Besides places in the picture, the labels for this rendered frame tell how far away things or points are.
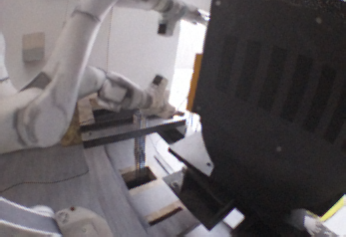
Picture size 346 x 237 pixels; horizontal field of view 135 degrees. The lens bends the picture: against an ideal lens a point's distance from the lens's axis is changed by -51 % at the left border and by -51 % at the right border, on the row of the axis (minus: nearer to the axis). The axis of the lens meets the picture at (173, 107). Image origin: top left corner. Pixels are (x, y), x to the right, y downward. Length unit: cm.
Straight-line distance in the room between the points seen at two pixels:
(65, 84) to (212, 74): 28
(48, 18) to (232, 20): 183
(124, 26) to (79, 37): 171
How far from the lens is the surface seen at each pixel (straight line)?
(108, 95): 34
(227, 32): 32
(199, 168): 64
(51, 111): 24
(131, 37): 198
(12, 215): 72
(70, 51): 26
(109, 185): 85
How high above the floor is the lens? 135
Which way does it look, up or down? 24 degrees down
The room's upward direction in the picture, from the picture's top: 9 degrees clockwise
